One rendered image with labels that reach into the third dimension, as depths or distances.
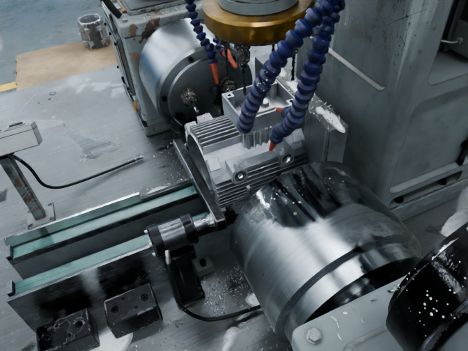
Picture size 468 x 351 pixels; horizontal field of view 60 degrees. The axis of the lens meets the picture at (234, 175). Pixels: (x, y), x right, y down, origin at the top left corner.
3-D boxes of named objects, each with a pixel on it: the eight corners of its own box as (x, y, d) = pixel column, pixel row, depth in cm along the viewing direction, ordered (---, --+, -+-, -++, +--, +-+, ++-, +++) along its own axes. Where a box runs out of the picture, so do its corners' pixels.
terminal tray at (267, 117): (274, 106, 89) (274, 76, 84) (299, 133, 82) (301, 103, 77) (223, 122, 86) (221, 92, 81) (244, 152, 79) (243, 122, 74)
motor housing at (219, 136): (265, 147, 103) (265, 81, 89) (305, 198, 90) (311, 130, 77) (191, 173, 98) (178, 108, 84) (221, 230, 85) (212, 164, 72)
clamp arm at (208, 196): (230, 227, 76) (185, 147, 93) (229, 216, 73) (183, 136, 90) (212, 234, 75) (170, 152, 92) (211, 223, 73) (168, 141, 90)
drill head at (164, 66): (211, 67, 133) (202, -12, 116) (261, 129, 109) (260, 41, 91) (136, 88, 127) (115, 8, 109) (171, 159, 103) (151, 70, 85)
